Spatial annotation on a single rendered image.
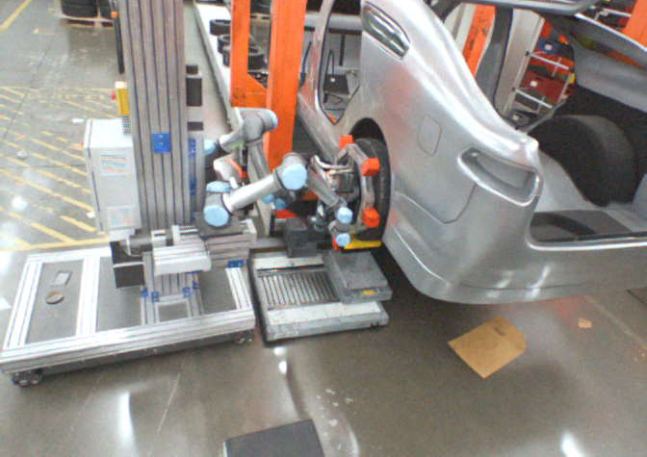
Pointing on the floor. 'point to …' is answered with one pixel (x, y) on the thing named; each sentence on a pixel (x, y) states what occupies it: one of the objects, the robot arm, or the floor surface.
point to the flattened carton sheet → (489, 345)
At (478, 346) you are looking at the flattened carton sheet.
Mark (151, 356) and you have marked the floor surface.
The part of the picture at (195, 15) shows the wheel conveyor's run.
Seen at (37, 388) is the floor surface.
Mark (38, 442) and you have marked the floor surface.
